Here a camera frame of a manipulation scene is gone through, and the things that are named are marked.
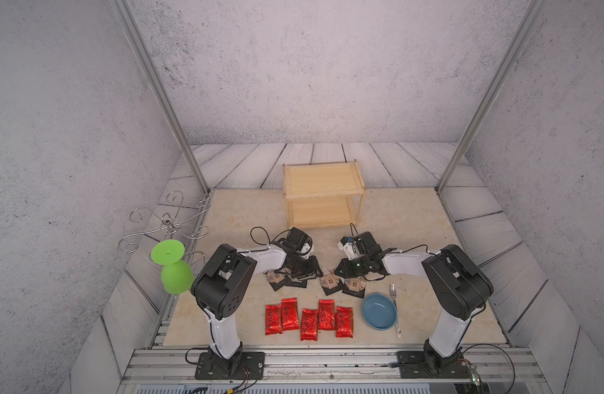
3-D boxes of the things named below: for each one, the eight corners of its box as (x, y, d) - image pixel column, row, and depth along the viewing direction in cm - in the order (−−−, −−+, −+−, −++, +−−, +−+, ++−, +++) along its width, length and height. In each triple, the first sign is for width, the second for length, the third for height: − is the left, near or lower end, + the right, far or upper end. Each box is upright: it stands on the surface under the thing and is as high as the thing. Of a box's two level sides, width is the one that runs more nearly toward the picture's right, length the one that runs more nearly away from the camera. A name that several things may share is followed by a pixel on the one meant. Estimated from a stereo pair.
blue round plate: (363, 330, 81) (365, 327, 79) (359, 296, 89) (360, 293, 87) (398, 330, 81) (401, 327, 79) (391, 296, 89) (393, 293, 86)
